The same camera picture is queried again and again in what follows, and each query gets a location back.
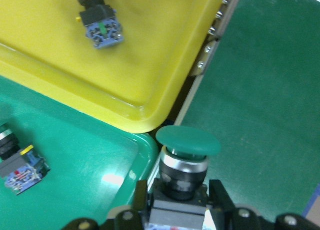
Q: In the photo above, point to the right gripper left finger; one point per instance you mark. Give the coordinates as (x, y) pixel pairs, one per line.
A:
(132, 218)

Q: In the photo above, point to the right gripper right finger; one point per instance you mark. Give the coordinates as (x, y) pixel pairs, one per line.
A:
(224, 215)

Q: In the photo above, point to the green push button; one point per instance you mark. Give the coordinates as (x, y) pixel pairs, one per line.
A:
(179, 198)
(20, 168)

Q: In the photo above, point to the green plastic tray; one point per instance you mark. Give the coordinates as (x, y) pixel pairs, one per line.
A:
(93, 166)

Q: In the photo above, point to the green conveyor belt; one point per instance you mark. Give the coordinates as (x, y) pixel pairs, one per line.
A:
(260, 98)

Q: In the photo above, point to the yellow plastic tray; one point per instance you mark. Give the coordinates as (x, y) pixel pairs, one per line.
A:
(132, 85)

